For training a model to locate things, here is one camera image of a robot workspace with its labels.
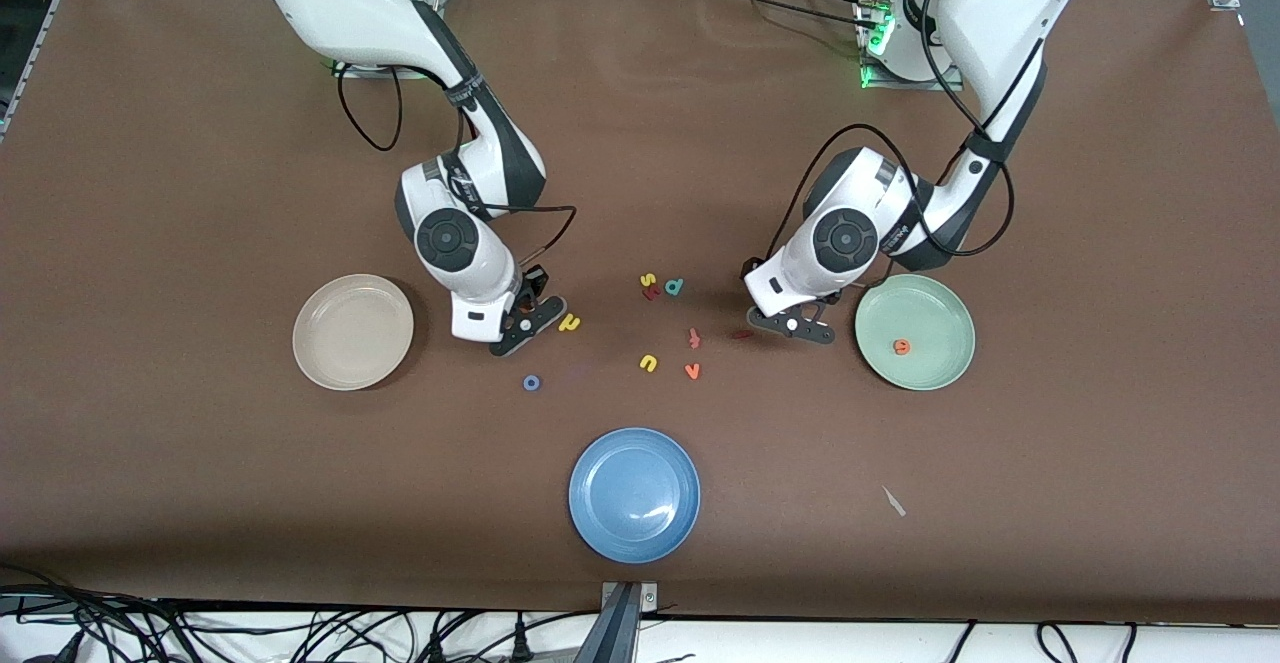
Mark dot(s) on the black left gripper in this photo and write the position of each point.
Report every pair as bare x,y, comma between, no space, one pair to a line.
748,265

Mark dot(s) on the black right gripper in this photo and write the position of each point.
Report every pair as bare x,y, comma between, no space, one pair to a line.
531,286

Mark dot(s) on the yellow foam letter h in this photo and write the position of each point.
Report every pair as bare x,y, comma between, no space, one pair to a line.
571,323

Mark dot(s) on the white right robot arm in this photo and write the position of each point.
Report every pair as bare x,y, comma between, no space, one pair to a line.
340,3

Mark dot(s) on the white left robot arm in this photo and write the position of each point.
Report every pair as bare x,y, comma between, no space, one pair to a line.
1000,3

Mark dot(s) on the beige round plate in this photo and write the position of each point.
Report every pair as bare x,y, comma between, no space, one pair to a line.
352,331

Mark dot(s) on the green round plate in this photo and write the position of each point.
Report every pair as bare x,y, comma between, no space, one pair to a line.
930,323

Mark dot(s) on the blue round plate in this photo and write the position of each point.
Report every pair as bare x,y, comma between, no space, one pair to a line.
634,495

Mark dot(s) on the small white paper scrap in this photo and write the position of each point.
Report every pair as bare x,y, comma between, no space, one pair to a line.
893,501

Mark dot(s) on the black power plug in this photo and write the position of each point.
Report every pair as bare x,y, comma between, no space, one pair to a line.
437,645
520,638

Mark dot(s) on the brown table mat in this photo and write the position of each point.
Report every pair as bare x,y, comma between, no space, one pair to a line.
200,503

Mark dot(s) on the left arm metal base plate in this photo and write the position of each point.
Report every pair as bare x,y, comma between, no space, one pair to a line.
915,86

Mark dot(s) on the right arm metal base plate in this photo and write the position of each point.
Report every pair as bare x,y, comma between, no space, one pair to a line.
345,70

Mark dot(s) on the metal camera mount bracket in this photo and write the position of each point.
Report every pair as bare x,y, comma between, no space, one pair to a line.
625,623

